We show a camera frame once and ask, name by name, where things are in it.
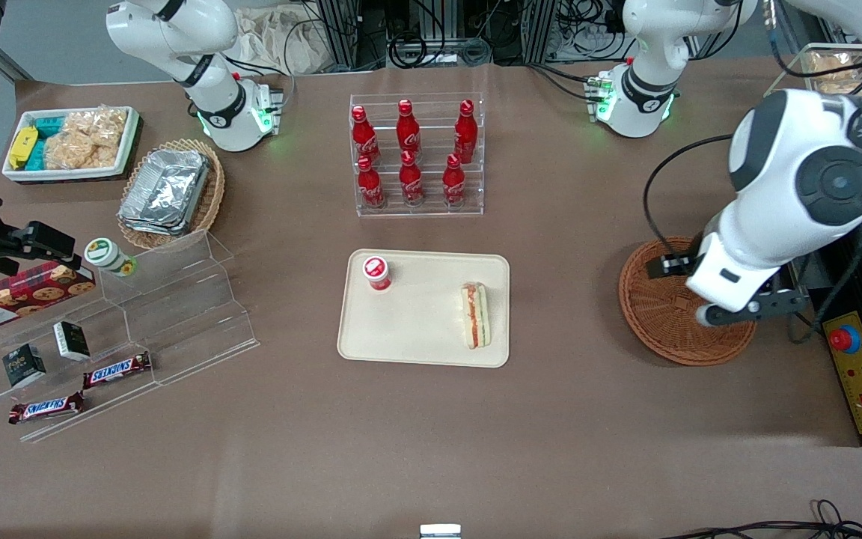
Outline wire basket with chips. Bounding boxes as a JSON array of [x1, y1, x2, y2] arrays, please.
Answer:
[[765, 43, 862, 100]]

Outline yellow snack packet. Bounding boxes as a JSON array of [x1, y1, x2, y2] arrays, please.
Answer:
[[7, 125, 40, 171]]

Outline clear bag of crackers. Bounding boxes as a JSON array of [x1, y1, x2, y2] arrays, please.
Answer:
[[44, 132, 119, 171], [63, 107, 129, 148]]

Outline red Walkers cookie box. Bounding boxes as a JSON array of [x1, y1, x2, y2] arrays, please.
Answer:
[[0, 260, 97, 335]]

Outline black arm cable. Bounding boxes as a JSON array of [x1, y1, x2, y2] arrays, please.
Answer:
[[642, 133, 736, 242]]

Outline aluminium frame post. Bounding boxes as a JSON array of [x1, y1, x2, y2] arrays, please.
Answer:
[[317, 0, 362, 73], [530, 0, 560, 62]]

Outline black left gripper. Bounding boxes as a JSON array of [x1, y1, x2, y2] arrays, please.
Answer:
[[646, 252, 704, 281]]

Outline sandwich with tomato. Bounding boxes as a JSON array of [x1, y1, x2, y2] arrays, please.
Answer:
[[460, 281, 492, 350]]

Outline red emergency stop button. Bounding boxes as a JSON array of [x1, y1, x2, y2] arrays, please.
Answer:
[[828, 326, 862, 355]]

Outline coiled black cable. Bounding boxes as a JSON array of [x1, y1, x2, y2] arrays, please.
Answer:
[[388, 26, 448, 70]]

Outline oval tan wicker basket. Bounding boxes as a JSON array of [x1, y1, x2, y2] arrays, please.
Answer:
[[116, 138, 227, 252]]

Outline round brown wicker basket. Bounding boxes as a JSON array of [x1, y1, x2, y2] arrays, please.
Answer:
[[618, 236, 759, 367]]

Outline small black carton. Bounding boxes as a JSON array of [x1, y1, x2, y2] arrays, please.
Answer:
[[1, 344, 48, 388], [52, 321, 92, 362]]

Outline red lid white cup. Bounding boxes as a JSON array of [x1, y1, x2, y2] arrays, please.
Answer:
[[361, 255, 394, 292]]

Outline stack of foil containers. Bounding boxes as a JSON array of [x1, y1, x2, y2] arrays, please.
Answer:
[[118, 147, 212, 237]]

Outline red Coca-Cola bottle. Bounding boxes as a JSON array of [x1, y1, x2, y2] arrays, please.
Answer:
[[350, 105, 382, 165], [396, 99, 422, 156], [398, 150, 425, 207], [453, 99, 479, 165], [441, 153, 467, 208], [356, 155, 386, 210]]

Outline clear acrylic bottle rack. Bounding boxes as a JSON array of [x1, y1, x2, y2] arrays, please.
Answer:
[[348, 92, 486, 219]]

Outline beige plastic tray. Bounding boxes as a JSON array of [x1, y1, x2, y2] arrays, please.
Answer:
[[337, 249, 511, 369]]

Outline clear acrylic step display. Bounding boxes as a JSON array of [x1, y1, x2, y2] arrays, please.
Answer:
[[0, 227, 261, 444]]

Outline beige cloth bag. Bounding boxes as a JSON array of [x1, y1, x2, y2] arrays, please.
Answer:
[[231, 4, 332, 76]]

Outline green lid yogurt cup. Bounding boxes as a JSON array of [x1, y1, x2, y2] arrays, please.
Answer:
[[84, 237, 138, 277]]

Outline white rectangular snack bin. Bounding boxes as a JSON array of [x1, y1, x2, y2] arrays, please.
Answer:
[[1, 105, 141, 183]]

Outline Snickers chocolate bar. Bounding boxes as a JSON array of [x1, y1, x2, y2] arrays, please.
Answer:
[[7, 391, 85, 426], [82, 351, 153, 390]]

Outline black floor cables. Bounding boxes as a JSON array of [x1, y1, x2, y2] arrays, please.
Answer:
[[659, 499, 862, 539]]

